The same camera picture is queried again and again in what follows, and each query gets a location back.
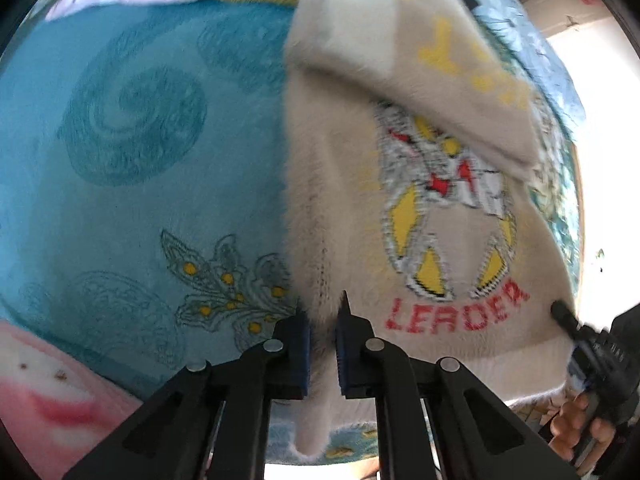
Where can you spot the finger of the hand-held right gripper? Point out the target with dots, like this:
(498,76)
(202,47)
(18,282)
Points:
(565,316)

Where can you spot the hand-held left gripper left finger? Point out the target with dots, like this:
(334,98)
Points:
(300,355)

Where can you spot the blue floral duvet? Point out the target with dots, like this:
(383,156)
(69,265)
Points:
(520,25)

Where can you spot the person's right hand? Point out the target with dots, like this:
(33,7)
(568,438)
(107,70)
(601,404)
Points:
(567,425)

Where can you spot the beige fuzzy sweater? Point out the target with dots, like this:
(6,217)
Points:
(340,210)

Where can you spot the teal floral bed sheet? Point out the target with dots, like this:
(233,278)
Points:
(125,185)

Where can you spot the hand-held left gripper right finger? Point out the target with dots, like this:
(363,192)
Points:
(342,355)

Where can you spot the pink cloth with red print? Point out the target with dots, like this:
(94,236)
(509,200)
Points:
(50,400)

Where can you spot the wooden door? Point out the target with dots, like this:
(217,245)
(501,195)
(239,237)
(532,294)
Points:
(555,10)

